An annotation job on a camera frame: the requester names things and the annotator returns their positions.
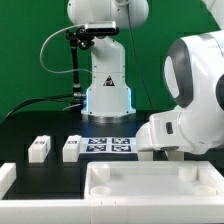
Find white desk top tray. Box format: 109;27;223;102
84;161;224;200

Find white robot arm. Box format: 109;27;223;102
67;0;224;154

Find fiducial marker sheet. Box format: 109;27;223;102
80;137;136;154

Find black cables on table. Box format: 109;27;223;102
3;94;87;119

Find grey depth camera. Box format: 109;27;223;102
84;21;119;36

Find grey camera cable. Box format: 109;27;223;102
39;23;93;75

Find white left rail block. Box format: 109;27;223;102
0;163;17;200

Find white front rail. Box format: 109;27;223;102
0;200;224;224

